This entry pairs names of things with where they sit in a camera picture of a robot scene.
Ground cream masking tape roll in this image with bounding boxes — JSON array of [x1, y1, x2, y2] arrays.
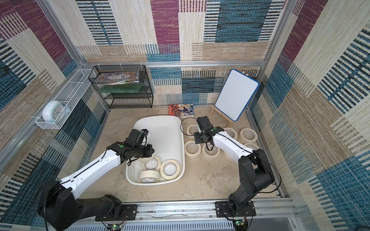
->
[[240, 128, 258, 142], [244, 142, 260, 150], [138, 170, 161, 183], [143, 157, 162, 172], [160, 159, 180, 181], [186, 124, 199, 136], [224, 127, 238, 140], [202, 143, 220, 160], [184, 140, 202, 159]]

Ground white plastic storage box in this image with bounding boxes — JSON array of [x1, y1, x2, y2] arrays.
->
[[126, 116, 185, 186]]

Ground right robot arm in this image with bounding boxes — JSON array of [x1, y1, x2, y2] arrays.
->
[[194, 116, 275, 215]]

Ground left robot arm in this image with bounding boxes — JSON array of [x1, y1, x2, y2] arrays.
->
[[37, 129, 155, 231]]

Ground wooden easel stand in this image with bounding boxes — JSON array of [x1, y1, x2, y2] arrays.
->
[[210, 105, 234, 127]]

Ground colourful comic book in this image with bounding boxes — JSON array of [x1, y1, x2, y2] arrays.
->
[[168, 104, 195, 117]]

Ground blue framed whiteboard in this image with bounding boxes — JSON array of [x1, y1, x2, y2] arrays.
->
[[215, 69, 260, 122]]

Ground green book on shelf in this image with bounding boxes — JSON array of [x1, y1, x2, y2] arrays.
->
[[98, 84, 143, 93]]

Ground colourful book on shelf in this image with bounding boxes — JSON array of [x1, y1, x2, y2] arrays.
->
[[92, 71, 140, 85]]

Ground white round alarm clock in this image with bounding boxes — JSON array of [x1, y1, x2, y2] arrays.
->
[[42, 101, 66, 123]]

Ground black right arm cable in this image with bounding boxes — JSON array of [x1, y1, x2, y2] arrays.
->
[[180, 116, 203, 136]]

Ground black wire shelf rack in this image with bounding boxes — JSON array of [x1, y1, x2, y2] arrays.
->
[[88, 64, 154, 109]]

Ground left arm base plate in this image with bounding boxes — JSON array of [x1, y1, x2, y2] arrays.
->
[[95, 204, 138, 221]]

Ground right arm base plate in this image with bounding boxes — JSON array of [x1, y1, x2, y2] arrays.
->
[[214, 201, 256, 219]]

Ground white wire wall basket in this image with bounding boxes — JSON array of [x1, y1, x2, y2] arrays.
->
[[35, 68, 92, 130]]

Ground aluminium front rail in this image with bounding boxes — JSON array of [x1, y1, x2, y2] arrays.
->
[[51, 197, 298, 223]]

